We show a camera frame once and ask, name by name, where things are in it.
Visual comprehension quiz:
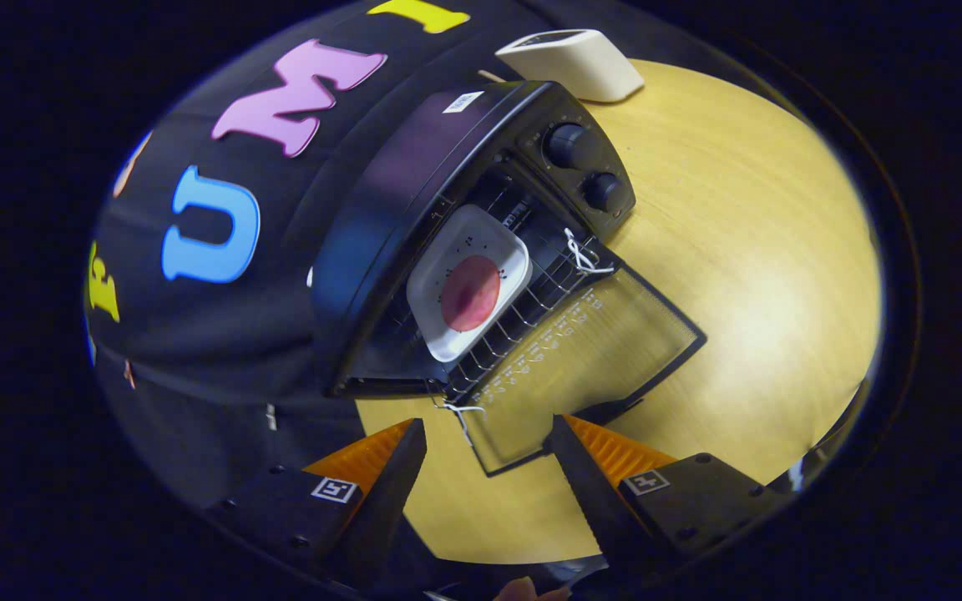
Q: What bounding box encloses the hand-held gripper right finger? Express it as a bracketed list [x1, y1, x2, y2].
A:
[544, 415, 791, 585]

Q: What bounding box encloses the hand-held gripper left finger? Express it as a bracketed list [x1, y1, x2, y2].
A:
[205, 417, 428, 589]

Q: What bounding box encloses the round pink ham slice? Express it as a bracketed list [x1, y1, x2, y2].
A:
[440, 255, 503, 333]

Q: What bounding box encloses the white square plate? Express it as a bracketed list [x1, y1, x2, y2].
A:
[406, 205, 533, 364]

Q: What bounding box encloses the black toaster oven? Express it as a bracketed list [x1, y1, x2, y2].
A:
[310, 79, 707, 478]

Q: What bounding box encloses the white bread toaster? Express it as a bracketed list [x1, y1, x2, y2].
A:
[495, 29, 646, 104]

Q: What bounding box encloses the black backdrop cloth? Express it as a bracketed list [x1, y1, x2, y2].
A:
[84, 0, 582, 518]

